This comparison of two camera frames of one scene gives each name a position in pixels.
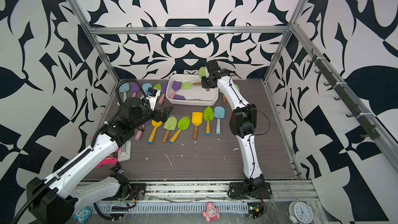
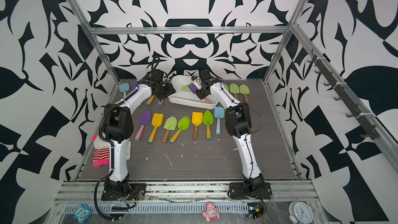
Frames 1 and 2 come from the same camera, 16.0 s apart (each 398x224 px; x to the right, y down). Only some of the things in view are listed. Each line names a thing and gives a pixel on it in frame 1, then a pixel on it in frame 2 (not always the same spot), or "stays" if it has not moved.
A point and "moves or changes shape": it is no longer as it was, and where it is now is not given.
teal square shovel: x=124 y=87 stays
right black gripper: x=204 y=82 -> x=200 y=95
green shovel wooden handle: x=170 y=123 stays
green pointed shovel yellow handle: x=183 y=124 stays
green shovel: x=202 y=73 moves or changes shape
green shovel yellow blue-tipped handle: x=208 y=115 moves or changes shape
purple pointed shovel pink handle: x=139 y=133 stays
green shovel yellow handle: x=158 y=87 moves or changes shape
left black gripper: x=165 y=114 -> x=171 y=90
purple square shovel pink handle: x=135 y=88 stays
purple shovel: x=180 y=97 -> x=194 y=89
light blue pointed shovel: x=219 y=112 stays
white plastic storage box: x=207 y=96 moves or changes shape
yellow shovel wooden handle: x=197 y=118 stays
